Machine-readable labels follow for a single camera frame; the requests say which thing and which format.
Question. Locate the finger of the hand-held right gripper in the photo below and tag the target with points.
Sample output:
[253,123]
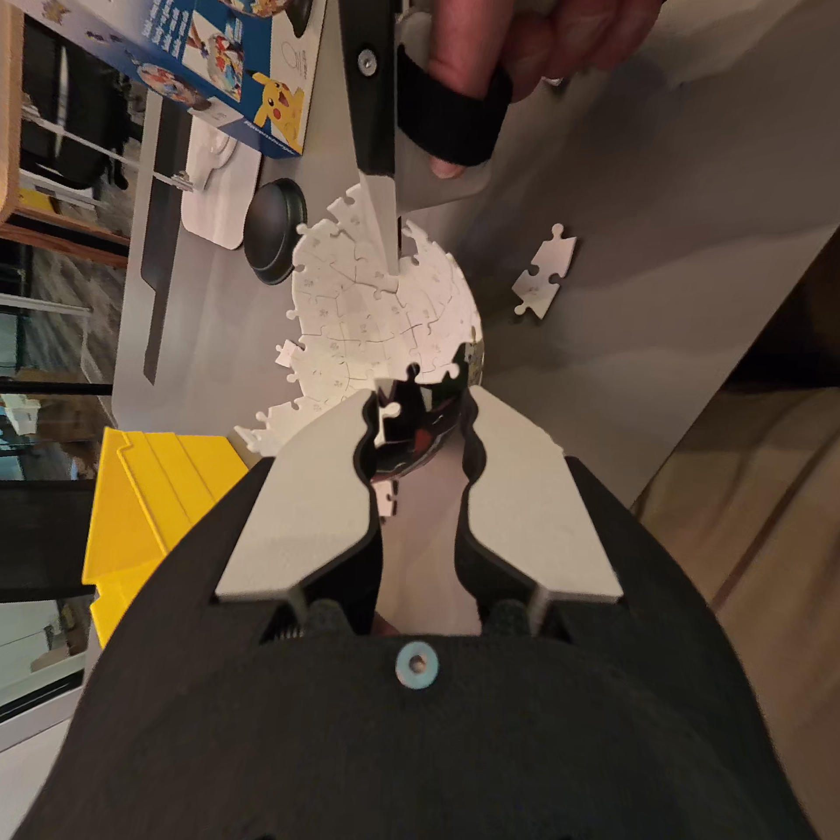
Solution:
[384,216]

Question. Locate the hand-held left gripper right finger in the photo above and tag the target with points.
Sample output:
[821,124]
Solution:
[538,525]

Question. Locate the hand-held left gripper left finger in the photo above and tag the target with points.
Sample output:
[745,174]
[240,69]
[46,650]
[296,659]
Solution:
[302,525]

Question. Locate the partly built puzzle ball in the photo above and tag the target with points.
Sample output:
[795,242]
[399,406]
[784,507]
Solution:
[348,315]

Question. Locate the black round puzzle stand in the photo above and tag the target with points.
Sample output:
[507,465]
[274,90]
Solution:
[275,229]

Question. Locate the joined white puzzle piece pair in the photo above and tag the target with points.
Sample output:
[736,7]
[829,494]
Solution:
[544,275]

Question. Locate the blue puzzle box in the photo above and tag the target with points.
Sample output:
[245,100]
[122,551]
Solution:
[197,52]

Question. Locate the person's right hand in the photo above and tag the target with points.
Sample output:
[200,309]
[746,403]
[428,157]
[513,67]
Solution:
[558,33]

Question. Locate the yellow plastic bin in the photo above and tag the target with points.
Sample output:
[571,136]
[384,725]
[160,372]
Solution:
[144,499]

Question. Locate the person's beige trousers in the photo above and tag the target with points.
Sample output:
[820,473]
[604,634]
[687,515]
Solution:
[774,558]

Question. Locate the dark office chair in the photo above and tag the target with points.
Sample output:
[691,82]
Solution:
[72,111]

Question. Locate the wooden table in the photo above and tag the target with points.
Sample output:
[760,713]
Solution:
[10,98]

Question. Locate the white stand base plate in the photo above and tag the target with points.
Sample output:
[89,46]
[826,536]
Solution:
[223,190]

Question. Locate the brown wooden post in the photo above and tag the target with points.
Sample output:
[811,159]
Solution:
[65,239]

